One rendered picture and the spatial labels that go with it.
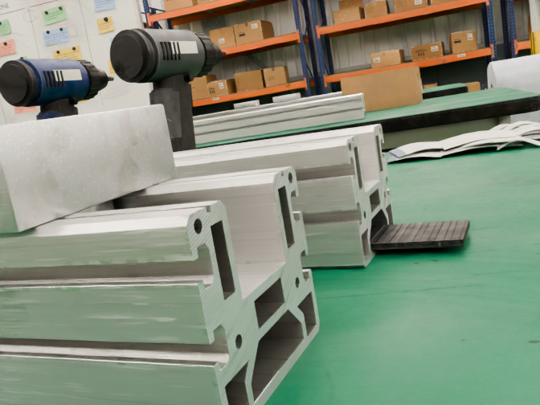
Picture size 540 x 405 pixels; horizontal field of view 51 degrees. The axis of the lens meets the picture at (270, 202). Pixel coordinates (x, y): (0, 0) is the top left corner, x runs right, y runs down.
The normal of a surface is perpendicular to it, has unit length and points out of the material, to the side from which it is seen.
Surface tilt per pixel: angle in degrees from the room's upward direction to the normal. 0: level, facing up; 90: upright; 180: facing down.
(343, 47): 90
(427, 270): 0
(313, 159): 90
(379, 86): 87
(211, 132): 90
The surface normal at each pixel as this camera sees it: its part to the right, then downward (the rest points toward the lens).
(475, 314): -0.17, -0.97
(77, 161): 0.90, -0.07
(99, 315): -0.40, 0.23
